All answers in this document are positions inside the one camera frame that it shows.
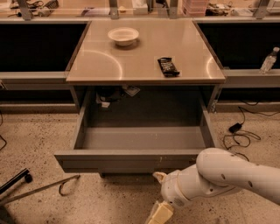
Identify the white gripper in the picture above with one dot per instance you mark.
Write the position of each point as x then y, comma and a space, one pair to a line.
171, 189

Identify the grey top drawer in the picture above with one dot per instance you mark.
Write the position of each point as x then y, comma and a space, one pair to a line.
158, 129

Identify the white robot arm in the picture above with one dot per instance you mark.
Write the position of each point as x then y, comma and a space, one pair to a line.
216, 173

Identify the grey cabinet with steel top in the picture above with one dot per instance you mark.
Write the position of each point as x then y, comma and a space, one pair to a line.
101, 61

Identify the grey metal hooked rod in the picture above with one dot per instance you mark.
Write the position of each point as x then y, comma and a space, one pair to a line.
60, 184

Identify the white label card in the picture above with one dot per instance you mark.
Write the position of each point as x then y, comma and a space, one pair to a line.
131, 90

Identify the black bag under cabinet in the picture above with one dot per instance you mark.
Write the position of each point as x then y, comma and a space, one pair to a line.
109, 93

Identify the black snack bar wrapper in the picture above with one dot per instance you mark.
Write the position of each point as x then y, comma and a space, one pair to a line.
167, 67

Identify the black stand leg with caster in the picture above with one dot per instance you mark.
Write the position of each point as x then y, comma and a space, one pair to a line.
24, 174

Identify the white paper bowl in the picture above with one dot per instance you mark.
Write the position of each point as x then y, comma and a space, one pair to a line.
123, 36

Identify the clear plastic water bottle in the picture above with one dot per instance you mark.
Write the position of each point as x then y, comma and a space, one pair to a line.
269, 61

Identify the pink plastic crate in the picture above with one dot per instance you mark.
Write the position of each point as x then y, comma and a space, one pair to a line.
195, 8

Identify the black power adapter with cable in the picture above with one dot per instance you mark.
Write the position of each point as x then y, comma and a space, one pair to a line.
254, 132

